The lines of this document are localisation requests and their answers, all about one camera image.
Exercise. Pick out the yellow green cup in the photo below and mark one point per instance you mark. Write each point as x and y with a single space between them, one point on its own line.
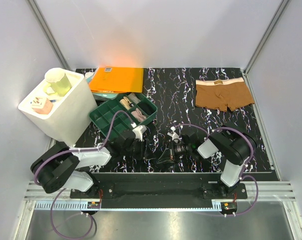
57 82

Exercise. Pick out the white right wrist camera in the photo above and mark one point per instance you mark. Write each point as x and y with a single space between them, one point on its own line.
175 137

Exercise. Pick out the aluminium front rail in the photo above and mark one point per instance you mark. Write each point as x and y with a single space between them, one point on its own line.
190 199

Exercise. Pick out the grey rolled sock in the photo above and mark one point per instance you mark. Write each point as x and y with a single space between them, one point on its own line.
133 98

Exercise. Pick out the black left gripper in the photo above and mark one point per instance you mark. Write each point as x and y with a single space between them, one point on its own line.
142 152

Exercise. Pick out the beige rolled sock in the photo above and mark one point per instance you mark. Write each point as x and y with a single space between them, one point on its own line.
127 103

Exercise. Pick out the brown boxer briefs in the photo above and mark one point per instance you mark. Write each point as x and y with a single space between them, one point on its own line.
223 95

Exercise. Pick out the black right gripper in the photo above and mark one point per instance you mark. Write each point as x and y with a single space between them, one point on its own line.
174 148

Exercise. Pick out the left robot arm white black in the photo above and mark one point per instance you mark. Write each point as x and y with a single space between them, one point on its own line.
59 167

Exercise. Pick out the pink rolled sock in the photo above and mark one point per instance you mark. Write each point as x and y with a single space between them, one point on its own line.
137 114

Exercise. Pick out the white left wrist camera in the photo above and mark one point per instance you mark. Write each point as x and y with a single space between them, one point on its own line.
139 131

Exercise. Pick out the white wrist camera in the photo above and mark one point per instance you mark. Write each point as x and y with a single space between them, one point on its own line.
139 131
175 137

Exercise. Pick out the orange and teal folders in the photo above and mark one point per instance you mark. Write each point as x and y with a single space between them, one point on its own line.
107 82

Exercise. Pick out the pink box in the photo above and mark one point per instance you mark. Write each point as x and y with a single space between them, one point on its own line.
42 105

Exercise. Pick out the black underwear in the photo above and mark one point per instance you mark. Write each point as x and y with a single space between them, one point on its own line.
168 156

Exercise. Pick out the green divided organizer tray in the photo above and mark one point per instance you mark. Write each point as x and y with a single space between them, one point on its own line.
112 118

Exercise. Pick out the white storage bin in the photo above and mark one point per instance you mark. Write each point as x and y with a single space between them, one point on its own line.
69 116

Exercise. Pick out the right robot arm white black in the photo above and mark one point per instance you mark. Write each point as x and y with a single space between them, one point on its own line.
232 142

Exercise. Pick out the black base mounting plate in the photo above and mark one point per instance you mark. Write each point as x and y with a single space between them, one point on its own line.
155 184

